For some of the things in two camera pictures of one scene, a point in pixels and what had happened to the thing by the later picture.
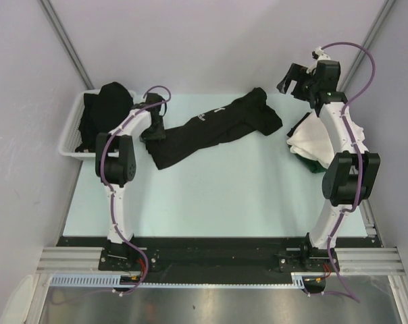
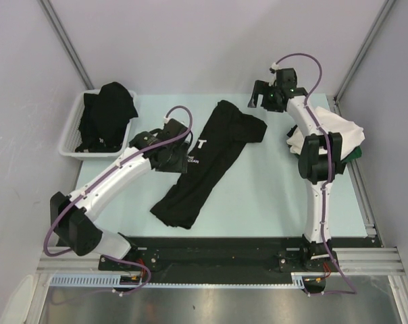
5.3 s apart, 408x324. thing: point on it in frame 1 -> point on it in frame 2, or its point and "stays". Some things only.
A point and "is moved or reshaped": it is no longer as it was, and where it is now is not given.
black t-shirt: x=248 y=111 is moved or reshaped
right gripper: x=296 y=73 -> x=262 y=88
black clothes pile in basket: x=101 y=111 stays
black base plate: x=209 y=260 stays
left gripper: x=158 y=135 -> x=180 y=166
